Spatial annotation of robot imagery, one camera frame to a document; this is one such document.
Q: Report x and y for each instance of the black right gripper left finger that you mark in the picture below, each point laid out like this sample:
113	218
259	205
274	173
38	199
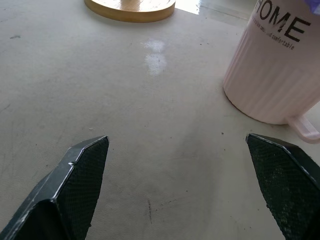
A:
67	195

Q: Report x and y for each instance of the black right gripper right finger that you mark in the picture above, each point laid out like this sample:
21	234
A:
287	180

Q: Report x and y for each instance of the pink ribbed HOME mug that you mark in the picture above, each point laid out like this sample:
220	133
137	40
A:
270	75

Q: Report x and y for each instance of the round wooden base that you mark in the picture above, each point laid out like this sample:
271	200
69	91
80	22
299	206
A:
130	10

